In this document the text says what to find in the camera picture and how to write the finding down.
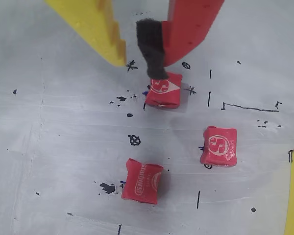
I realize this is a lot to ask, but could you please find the red Starburst candy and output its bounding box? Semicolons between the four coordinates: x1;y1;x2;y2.
199;126;238;167
121;158;164;204
144;71;183;110

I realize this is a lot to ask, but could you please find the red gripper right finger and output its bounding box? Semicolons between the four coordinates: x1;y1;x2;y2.
136;0;225;80

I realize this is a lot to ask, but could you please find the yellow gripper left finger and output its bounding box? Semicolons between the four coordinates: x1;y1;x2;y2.
44;0;127;68

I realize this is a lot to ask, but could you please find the white table cover sheet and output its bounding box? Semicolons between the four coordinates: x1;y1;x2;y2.
0;0;294;235

